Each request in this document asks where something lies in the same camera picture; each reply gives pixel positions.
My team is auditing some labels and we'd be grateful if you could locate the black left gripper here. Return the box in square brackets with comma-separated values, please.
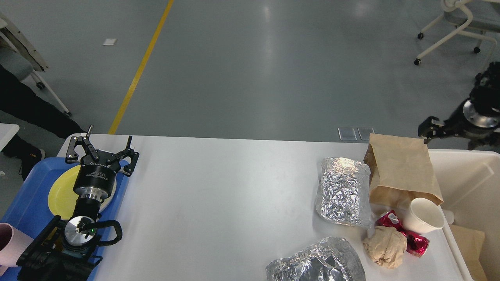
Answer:
[65, 125, 140, 202]

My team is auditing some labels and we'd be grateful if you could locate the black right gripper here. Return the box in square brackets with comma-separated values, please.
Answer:
[418, 98, 500, 151]

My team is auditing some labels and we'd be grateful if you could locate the yellow plastic plate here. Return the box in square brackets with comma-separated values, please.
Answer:
[48, 166, 80, 220]

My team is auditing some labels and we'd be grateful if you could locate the white paper cup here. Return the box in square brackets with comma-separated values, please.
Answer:
[402, 197, 447, 234]

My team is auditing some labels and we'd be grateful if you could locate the large brown paper bag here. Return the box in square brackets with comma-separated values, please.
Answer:
[449, 224, 487, 281]

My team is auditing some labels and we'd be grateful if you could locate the foil bag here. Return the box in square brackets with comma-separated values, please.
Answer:
[266, 237, 366, 281]
[315, 158, 372, 229]

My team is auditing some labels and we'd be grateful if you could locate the dark green mug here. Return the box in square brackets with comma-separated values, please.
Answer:
[62, 248, 92, 260]

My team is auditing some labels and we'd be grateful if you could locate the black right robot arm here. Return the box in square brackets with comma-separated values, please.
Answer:
[418, 62, 500, 151]

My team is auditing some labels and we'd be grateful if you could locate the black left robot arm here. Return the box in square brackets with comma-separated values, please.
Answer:
[17, 126, 139, 281]

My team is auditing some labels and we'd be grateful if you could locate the pink plate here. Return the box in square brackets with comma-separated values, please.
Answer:
[99, 181, 117, 213]

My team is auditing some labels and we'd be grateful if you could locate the beige plastic bin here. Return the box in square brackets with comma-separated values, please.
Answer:
[430, 149, 500, 281]

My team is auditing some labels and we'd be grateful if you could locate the small brown paper bag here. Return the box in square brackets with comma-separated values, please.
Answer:
[364, 133, 444, 209]

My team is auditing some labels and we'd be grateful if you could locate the blue plastic tray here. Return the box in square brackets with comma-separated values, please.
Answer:
[0, 158, 129, 281]

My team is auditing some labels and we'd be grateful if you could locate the clear floor plate right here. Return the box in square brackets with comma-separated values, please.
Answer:
[357, 127, 375, 142]

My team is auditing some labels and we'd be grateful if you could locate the clear floor plate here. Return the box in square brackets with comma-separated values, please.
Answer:
[338, 127, 357, 142]
[357, 127, 375, 142]

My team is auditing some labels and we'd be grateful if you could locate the white side table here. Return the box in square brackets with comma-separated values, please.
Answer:
[0, 123, 20, 151]

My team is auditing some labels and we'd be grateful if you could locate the person in black clothes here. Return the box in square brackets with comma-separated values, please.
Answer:
[0, 66, 85, 180]

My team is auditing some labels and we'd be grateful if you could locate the clear floor plate left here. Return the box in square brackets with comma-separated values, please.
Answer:
[338, 127, 357, 142]

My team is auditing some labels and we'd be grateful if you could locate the white office chair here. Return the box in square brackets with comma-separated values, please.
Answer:
[414, 0, 500, 69]

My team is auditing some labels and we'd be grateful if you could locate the pink ribbed cup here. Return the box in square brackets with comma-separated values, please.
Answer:
[0, 223, 34, 276]

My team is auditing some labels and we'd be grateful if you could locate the red foil wrapper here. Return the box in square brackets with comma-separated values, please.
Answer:
[375, 210, 430, 258]

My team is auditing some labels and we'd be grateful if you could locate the white floor tag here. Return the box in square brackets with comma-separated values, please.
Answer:
[102, 38, 117, 46]

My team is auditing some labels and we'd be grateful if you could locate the crumpled brown paper ball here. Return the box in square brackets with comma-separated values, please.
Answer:
[362, 226, 407, 269]

